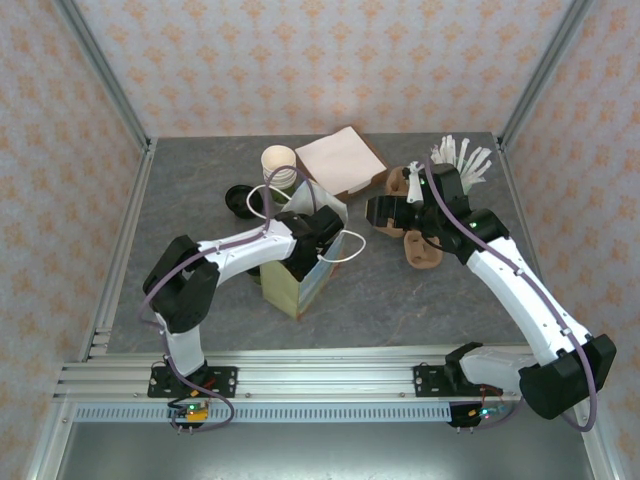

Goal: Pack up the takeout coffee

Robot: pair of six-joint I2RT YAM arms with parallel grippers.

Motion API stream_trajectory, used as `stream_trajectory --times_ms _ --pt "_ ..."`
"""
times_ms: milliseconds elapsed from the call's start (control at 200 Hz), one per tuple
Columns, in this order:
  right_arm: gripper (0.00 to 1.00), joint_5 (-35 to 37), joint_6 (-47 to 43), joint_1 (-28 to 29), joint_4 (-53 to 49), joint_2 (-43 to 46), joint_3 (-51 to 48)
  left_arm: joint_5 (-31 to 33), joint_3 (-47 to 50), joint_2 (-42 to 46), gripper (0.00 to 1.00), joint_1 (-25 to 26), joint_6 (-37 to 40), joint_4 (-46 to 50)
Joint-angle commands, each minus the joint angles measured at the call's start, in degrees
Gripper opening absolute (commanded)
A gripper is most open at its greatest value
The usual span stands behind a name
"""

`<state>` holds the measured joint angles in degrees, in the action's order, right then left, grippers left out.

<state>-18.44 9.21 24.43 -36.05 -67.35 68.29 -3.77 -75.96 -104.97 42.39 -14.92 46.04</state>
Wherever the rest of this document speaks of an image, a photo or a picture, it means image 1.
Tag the colourful printed paper bag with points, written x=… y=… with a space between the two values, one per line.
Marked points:
x=280 y=290

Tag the green paper coffee cup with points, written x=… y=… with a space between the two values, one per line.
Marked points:
x=256 y=277

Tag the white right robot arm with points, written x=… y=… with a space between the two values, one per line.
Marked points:
x=525 y=300

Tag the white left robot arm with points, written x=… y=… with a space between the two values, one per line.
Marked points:
x=240 y=250

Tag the paper wrapped straw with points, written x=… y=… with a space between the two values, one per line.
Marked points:
x=481 y=172
x=446 y=150
x=464 y=151
x=475 y=160
x=453 y=149
x=436 y=155

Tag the stack of pink napkins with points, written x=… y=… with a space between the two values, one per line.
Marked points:
x=335 y=155

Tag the stack of black lids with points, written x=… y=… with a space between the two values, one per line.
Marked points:
x=237 y=200

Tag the stack of paper cups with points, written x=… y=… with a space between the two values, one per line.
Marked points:
x=277 y=157

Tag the brown napkin tray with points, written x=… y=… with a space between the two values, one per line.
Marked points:
x=373 y=148

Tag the grey metal panel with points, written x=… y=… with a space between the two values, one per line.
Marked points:
x=320 y=455

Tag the aluminium side rail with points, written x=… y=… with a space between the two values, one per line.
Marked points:
x=120 y=250
x=517 y=200

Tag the long aluminium base rail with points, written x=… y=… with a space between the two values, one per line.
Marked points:
x=325 y=380

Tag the aluminium frame post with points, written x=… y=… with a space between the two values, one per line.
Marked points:
x=100 y=70
x=545 y=70

